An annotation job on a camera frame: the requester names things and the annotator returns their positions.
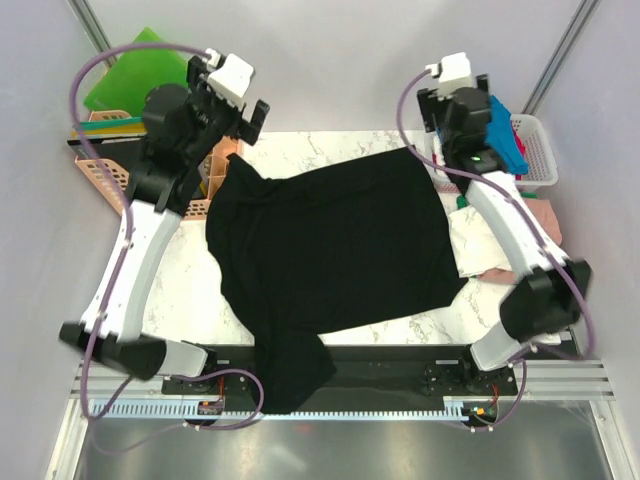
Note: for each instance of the blue folded t shirt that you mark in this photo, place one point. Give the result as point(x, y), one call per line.
point(505, 135)

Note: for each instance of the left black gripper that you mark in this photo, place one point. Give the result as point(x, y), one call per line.
point(199, 90)

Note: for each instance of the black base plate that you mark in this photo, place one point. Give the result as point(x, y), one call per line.
point(367, 376)

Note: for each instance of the white slotted cable duct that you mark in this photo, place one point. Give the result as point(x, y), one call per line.
point(200, 408)

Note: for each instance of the white crumpled t shirt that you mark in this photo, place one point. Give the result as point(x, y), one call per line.
point(477, 252)

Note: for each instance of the orange compartment organizer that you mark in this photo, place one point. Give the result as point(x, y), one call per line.
point(217, 164)

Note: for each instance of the pink t shirt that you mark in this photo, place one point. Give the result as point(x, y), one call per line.
point(545, 215)

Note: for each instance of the white laundry basket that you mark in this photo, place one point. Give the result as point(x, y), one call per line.
point(542, 168)

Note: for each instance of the black t shirt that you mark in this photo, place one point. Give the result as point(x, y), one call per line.
point(343, 246)

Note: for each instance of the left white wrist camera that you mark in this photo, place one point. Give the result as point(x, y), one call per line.
point(229, 77)

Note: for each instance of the teal folder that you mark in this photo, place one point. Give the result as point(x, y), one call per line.
point(108, 123)

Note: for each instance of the green plastic board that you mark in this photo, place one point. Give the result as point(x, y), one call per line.
point(140, 66)

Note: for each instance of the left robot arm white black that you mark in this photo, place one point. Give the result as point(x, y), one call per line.
point(183, 125)

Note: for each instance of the green t shirt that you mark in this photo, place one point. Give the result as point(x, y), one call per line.
point(461, 202)

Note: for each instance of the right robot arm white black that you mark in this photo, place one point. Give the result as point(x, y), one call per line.
point(550, 293)

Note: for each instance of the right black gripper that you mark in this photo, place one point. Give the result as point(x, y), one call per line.
point(431, 107)

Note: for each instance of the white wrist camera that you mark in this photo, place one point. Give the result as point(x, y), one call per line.
point(229, 77)
point(452, 72)

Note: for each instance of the black folder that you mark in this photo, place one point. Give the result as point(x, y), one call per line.
point(122, 150)

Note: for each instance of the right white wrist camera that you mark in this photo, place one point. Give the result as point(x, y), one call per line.
point(452, 72)

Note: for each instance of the red garment in basket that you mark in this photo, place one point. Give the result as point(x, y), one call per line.
point(519, 166)

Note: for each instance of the yellow folder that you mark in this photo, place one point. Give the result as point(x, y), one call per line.
point(136, 129)

